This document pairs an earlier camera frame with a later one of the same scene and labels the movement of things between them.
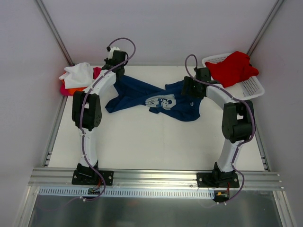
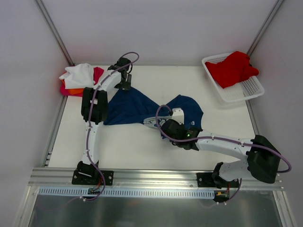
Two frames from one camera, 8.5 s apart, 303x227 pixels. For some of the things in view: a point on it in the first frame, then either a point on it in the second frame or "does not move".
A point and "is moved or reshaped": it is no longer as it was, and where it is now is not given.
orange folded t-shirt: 72,90 does not move
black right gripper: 187,87 -> 166,123
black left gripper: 120,72 -> 125,83
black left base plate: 90,177 does not move
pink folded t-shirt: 65,91 does not move
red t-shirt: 236,68 does not move
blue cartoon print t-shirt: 171,101 is moved or reshaped
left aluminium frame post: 54,31 does not move
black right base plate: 218,179 does not move
